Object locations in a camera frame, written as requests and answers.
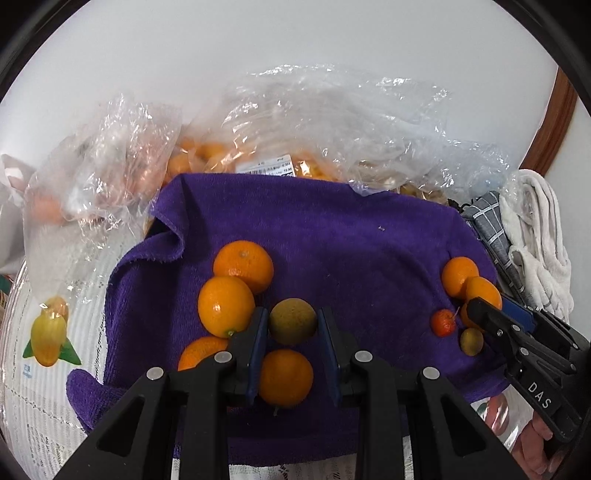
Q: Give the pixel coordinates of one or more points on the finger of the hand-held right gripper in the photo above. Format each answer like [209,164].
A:
[489,321]
[519,311]

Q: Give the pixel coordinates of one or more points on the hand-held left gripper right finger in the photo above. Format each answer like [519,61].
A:
[328,355]

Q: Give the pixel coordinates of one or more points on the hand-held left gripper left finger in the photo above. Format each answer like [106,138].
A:
[257,355]

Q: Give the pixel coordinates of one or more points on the yellow-green kumquat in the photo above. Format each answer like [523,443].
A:
[471,342]

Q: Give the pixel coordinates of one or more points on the small tangerine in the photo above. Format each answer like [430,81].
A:
[458,277]
[484,290]

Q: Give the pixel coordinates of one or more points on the tiny reddish tangerine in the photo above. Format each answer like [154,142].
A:
[444,322]

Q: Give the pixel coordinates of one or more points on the orange with green stem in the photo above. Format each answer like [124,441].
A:
[226,307]

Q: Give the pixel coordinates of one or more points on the person's right hand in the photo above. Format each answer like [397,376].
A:
[531,452]

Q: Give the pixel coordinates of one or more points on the white striped towel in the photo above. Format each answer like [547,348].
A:
[535,230]

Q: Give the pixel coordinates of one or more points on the grey checked cloth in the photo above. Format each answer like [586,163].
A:
[489,226]

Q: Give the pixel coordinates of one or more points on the purple towel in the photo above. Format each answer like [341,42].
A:
[346,240]

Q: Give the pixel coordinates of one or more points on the heap of bagged kumquats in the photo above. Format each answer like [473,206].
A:
[425,194]

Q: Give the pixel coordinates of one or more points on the clear crumpled plastic bag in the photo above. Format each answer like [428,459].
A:
[452,161]
[106,152]

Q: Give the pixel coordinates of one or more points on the heap of bagged oranges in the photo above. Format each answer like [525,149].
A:
[212,152]

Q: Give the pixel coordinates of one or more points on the clear plastic bag white label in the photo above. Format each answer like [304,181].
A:
[314,106]

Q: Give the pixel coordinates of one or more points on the heap of bagged tangerines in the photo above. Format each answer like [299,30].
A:
[46,207]

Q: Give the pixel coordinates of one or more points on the brown wooden door frame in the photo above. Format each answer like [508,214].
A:
[551,124]

